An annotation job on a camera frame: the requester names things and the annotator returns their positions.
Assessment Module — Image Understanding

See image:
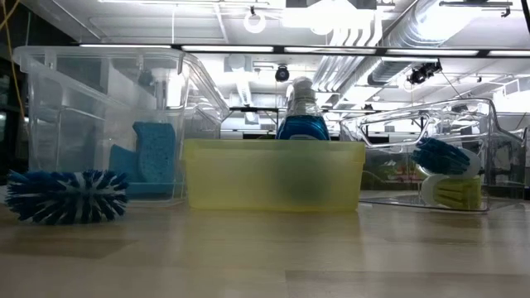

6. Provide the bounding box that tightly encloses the round globe ceiling lamp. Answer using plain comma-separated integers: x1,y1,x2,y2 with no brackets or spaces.
243,6,267,34

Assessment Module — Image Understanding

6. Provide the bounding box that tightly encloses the black hanging ceiling fixture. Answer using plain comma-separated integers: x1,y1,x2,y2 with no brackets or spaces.
407,60,443,87

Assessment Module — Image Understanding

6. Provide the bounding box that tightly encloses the black overhead frame bar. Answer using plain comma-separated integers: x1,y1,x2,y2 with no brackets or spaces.
78,42,530,58

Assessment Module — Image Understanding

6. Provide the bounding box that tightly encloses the yellow plastic tub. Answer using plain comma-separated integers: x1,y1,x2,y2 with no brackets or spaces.
183,138,368,213

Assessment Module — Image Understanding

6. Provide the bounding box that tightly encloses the blue dish soap bottle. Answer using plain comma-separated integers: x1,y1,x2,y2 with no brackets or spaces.
275,76,331,142

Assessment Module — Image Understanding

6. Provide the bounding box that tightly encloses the yellow cable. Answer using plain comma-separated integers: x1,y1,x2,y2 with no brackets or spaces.
0,0,26,121

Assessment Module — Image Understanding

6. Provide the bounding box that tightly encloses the black round hanging camera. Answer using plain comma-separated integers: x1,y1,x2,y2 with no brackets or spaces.
274,64,291,83

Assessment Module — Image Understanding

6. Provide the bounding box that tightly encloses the clear acrylic handled bin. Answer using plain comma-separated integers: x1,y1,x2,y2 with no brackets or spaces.
339,98,528,213

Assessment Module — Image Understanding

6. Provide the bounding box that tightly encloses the tall clear plastic tub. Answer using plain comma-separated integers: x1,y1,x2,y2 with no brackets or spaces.
12,45,231,204

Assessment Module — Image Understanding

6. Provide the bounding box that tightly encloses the blue and white dish brush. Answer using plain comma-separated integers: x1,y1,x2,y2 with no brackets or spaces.
4,168,133,227

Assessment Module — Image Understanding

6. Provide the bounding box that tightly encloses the yellow-green dish brush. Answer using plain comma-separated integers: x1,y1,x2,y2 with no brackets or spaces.
419,173,484,211

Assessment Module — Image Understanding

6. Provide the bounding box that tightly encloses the distant black workbench frame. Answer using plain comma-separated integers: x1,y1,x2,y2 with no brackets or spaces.
219,106,282,137

